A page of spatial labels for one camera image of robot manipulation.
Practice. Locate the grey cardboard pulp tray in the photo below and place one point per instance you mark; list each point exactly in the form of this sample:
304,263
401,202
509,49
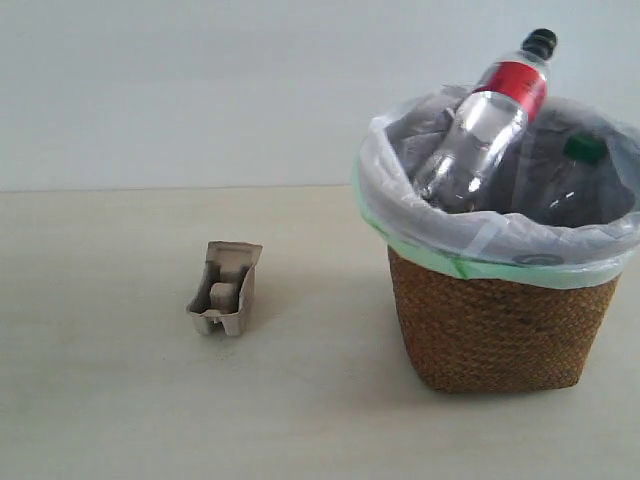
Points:
226,291

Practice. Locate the translucent white-green bin liner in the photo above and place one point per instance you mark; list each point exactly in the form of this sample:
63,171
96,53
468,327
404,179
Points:
503,240

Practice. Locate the red-labelled black-capped soda bottle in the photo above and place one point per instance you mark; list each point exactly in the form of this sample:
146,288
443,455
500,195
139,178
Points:
493,116

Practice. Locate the woven brown wicker basket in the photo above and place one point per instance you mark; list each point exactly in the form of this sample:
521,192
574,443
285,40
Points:
494,336

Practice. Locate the green-capped clear water bottle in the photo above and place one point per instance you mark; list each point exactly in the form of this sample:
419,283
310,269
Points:
572,197

